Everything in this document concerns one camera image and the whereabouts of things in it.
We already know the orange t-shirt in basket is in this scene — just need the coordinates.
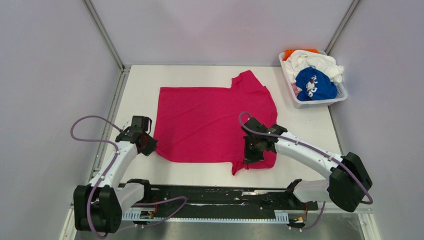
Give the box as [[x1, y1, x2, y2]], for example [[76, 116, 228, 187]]
[[281, 48, 320, 61]]

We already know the white perforated laundry basket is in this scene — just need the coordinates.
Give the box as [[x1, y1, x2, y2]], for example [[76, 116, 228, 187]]
[[278, 49, 348, 109]]

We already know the white slotted cable duct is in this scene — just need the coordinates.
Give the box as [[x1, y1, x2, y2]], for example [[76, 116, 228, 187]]
[[120, 210, 290, 223]]

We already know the light pink garment in basket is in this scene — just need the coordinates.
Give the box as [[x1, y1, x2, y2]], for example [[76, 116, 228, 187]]
[[291, 83, 302, 98]]

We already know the pink t-shirt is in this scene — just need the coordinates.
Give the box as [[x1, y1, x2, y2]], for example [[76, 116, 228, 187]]
[[153, 70, 278, 175]]

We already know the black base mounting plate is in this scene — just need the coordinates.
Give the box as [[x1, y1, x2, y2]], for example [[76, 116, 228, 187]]
[[120, 184, 319, 220]]

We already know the white t-shirt in basket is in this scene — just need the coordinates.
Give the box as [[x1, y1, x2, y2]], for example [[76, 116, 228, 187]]
[[281, 49, 344, 84]]

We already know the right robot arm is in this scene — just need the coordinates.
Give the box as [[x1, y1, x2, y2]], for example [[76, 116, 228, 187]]
[[240, 117, 374, 213]]

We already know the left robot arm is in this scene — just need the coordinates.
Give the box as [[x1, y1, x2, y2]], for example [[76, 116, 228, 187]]
[[73, 115, 158, 240]]

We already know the aluminium frame rail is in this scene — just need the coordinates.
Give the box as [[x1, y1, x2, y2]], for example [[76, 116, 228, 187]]
[[70, 187, 373, 215]]

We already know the blue t-shirt in basket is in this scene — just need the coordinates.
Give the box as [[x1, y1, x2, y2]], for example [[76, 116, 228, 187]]
[[295, 66, 338, 102]]

